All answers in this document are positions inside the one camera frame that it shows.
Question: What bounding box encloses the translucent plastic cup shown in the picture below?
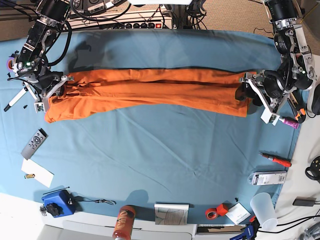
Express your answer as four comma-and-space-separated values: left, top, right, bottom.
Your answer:
250, 192, 278, 231

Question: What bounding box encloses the black power adapter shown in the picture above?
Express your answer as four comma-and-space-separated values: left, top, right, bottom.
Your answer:
292, 197, 316, 207

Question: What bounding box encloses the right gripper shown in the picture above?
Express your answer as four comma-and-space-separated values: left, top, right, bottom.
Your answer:
38, 74, 74, 103

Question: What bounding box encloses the red screwdriver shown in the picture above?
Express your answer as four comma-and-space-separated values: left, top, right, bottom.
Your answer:
259, 152, 292, 168

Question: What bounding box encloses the grey remote control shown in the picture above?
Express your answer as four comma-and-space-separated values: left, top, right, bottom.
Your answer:
21, 128, 48, 160

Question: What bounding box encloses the purple glue tube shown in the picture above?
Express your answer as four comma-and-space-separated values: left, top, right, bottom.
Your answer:
279, 117, 300, 129

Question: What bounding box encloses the orange t-shirt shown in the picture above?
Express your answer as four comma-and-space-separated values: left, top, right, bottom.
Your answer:
44, 68, 251, 123

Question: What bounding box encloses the grey notebook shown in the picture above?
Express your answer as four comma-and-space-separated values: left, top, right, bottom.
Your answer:
154, 203, 190, 226

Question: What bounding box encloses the white card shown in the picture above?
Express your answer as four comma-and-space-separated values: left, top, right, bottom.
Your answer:
226, 202, 251, 225

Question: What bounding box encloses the yellow AA battery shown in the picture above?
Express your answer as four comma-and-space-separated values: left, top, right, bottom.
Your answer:
24, 174, 35, 179

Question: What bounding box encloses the blue clamp at bottom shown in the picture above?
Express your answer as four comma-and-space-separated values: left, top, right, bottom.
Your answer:
230, 215, 260, 240

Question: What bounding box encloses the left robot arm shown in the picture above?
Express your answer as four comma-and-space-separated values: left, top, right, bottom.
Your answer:
235, 0, 317, 116

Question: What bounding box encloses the black yellow round device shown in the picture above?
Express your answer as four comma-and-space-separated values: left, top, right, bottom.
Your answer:
305, 156, 320, 183

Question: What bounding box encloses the black computer mouse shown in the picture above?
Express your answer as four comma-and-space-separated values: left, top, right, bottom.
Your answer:
311, 84, 320, 115

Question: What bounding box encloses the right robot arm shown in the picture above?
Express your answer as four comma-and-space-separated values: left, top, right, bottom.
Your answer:
7, 0, 72, 107

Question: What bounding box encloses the white marker pen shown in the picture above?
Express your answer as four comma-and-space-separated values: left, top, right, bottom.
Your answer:
3, 86, 29, 112

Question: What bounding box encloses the purple tape roll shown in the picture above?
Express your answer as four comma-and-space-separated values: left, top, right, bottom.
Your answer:
6, 57, 14, 71

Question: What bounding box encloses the white paper sheet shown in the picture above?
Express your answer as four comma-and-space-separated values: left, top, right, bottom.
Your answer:
21, 158, 54, 188

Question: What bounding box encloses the packaged bit set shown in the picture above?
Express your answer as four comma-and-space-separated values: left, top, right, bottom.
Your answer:
247, 170, 287, 186

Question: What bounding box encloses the small red cube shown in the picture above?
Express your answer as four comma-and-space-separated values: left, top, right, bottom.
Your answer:
216, 203, 229, 216

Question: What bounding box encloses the blue table cloth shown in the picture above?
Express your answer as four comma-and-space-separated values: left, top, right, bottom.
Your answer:
0, 29, 299, 224

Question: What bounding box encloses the orange drink bottle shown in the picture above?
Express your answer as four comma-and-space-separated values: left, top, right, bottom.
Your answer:
112, 205, 136, 240

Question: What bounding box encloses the red tape roll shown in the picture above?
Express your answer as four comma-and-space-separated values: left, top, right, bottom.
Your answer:
205, 208, 219, 220

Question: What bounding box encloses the orange utility knife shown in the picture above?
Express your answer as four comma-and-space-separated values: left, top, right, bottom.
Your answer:
287, 93, 306, 124

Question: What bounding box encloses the black lanyard with carabiner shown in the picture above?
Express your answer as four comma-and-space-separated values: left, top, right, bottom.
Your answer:
74, 196, 117, 206

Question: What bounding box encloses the blue box with knob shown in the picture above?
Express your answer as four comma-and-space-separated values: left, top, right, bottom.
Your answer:
41, 189, 76, 218

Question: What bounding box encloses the black power strip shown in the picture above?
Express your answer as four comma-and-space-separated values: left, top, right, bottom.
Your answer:
117, 21, 173, 29

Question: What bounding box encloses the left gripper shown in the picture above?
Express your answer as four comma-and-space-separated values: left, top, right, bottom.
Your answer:
235, 71, 290, 114

